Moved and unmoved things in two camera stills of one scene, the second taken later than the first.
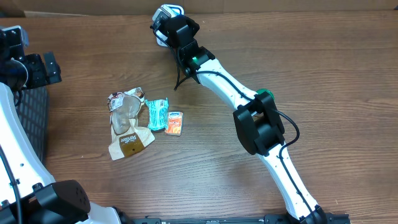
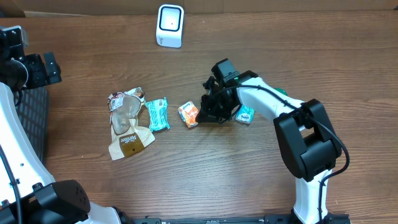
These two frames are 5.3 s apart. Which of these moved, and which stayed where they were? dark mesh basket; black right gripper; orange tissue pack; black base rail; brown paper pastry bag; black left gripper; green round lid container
Moved: green round lid container; orange tissue pack; black right gripper
Stayed: dark mesh basket; black left gripper; brown paper pastry bag; black base rail
